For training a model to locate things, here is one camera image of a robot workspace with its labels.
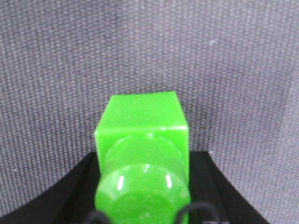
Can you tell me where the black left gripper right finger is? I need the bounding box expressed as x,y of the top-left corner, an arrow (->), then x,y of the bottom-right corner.
177,151 -> 267,224

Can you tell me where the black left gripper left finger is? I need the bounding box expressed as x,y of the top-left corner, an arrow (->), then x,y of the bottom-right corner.
0,153 -> 110,224

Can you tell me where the green plastic block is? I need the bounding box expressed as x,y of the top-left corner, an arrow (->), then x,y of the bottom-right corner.
94,91 -> 191,224

